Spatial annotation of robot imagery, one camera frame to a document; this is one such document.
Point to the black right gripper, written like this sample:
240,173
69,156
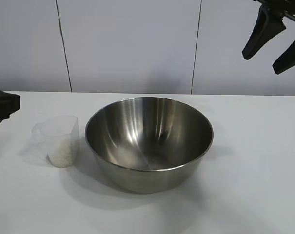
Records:
288,8

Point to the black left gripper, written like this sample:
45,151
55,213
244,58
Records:
3,107

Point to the clear plastic measuring cup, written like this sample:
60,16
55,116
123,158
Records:
64,131

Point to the white uncooked rice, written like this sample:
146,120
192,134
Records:
63,156

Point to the stainless steel mixing bowl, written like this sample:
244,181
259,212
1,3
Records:
142,146

